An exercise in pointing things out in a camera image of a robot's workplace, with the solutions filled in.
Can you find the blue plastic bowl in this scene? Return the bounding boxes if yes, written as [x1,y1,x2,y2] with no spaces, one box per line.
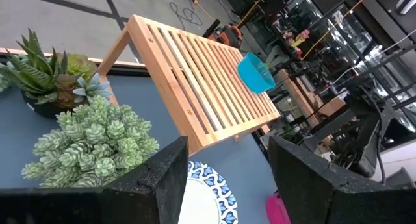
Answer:
[237,51,276,94]

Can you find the pink plastic bowl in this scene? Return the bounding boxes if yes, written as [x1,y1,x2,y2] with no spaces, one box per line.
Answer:
[265,190,292,224]

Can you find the yellow floor cable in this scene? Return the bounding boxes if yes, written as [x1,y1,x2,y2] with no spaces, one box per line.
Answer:
[190,0,217,21]

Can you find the orange shop vacuum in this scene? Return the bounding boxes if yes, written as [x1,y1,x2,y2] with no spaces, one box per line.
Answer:
[203,19,244,49]

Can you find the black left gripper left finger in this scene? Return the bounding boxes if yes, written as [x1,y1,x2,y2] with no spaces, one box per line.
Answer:
[0,136,190,224]

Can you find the black floor cable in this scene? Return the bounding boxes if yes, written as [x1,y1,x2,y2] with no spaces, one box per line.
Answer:
[168,1,204,32]

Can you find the mixed succulents in dark pot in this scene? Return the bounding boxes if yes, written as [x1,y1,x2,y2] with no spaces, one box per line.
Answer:
[0,28,113,118]

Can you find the blue patterned white plate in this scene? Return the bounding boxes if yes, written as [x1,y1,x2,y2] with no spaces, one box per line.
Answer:
[177,161,239,224]

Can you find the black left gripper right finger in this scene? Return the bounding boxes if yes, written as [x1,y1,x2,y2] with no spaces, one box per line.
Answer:
[268,135,416,224]

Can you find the pale green potted succulent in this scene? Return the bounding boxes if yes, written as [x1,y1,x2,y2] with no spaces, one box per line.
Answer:
[21,95,160,189]

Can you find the wooden slatted shelf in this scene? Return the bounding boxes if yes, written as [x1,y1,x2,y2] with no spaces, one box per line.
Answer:
[97,14,282,155]

